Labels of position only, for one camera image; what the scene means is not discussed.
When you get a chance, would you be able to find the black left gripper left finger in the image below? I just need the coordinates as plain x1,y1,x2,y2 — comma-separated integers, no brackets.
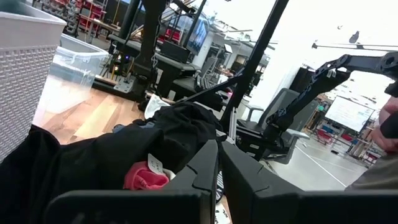
43,139,220,224

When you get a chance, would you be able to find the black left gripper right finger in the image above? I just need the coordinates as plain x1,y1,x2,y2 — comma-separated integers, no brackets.
221,141,398,224

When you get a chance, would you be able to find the large black cloth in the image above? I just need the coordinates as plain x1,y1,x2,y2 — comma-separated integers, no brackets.
0,101,224,224

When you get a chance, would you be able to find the white sock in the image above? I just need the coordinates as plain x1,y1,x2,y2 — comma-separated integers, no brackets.
163,167,177,181

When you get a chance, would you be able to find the white paper tag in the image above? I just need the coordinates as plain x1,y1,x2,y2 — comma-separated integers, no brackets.
147,153,165,175
213,202,233,224

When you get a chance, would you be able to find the red pink cloth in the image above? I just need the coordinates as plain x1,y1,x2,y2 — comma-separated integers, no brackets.
123,161,170,191

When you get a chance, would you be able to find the navy blue cloth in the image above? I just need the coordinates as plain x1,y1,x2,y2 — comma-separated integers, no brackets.
112,121,156,133

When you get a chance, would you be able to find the grey office chair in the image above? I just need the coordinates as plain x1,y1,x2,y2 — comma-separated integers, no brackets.
236,88,312,166

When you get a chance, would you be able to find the white projection screen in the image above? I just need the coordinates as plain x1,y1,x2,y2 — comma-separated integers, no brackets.
325,95,376,133

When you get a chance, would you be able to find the person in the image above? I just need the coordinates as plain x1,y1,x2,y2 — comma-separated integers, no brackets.
345,95,398,191

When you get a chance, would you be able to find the person's hand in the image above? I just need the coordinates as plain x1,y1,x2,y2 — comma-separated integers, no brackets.
369,95,398,154

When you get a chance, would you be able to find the small clear plastic container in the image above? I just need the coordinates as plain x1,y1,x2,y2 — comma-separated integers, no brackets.
32,46,97,125

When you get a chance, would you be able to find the blue screen monitor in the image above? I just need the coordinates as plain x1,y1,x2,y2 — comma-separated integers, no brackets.
186,15,211,57

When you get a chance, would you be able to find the white woven plastic basket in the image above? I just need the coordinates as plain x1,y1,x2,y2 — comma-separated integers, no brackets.
0,2,68,162

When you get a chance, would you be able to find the red storage rack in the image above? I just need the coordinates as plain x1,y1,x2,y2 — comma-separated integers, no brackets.
76,0,108,34

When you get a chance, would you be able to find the silver metal corner bracket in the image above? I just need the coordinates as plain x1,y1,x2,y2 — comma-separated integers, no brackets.
113,76,136,94

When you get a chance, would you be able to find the black metal table frame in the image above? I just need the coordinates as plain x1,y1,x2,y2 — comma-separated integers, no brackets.
91,0,290,144

